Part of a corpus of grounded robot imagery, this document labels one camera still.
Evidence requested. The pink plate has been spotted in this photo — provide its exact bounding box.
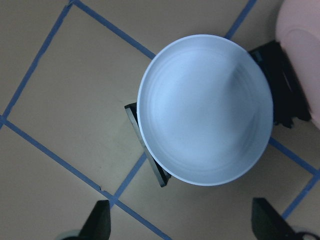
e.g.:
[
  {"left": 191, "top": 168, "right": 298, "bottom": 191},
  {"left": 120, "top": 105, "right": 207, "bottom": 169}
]
[{"left": 276, "top": 0, "right": 320, "bottom": 127}]

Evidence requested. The blue plate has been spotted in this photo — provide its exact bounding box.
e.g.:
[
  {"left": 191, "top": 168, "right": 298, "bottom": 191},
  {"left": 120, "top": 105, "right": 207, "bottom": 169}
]
[{"left": 137, "top": 34, "right": 273, "bottom": 186}]

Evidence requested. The black dish rack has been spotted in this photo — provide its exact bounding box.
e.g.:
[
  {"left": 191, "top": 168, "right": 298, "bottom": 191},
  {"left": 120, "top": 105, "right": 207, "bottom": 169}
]
[{"left": 124, "top": 40, "right": 311, "bottom": 187}]

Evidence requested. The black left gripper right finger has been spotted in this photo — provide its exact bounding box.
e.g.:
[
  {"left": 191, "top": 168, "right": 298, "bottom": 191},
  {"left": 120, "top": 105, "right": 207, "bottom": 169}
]
[{"left": 251, "top": 197, "right": 297, "bottom": 240}]

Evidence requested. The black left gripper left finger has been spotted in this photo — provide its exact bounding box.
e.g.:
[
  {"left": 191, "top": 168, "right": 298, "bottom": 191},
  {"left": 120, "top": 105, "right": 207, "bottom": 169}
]
[{"left": 78, "top": 200, "right": 111, "bottom": 240}]

